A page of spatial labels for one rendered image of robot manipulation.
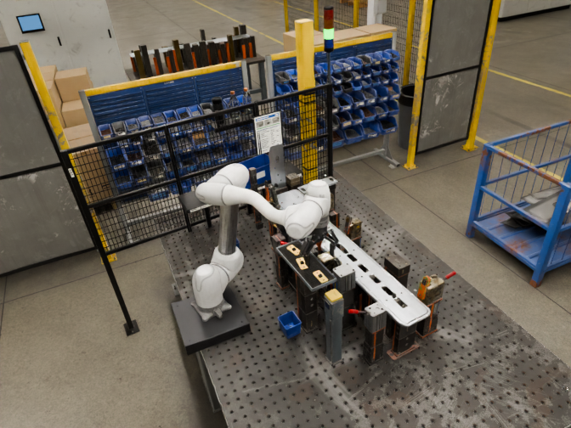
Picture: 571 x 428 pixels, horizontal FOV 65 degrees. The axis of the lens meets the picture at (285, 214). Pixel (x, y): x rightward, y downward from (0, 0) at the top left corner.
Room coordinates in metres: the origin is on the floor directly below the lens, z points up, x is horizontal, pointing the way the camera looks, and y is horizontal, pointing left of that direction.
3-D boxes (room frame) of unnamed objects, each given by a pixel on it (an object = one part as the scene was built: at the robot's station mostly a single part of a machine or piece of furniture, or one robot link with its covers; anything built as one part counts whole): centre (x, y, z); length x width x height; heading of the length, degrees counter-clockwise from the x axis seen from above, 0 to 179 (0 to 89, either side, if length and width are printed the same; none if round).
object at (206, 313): (1.84, 0.46, 0.79); 0.22 x 0.18 x 0.06; 33
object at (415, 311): (2.05, -0.29, 1.00); 1.38 x 0.22 x 0.02; 26
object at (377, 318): (1.46, -0.39, 0.88); 0.11 x 0.10 x 0.36; 116
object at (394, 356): (1.49, -0.55, 0.84); 0.18 x 0.06 x 0.29; 116
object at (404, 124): (5.22, -1.74, 0.36); 0.50 x 0.50 x 0.73
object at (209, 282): (1.87, 0.47, 0.92); 0.18 x 0.16 x 0.22; 151
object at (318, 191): (1.58, -0.14, 1.61); 0.13 x 0.11 x 0.16; 152
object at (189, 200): (2.78, 0.29, 1.01); 0.90 x 0.22 x 0.03; 116
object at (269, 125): (3.02, 0.08, 1.30); 0.23 x 0.02 x 0.31; 116
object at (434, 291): (1.61, -0.70, 0.88); 0.15 x 0.11 x 0.36; 116
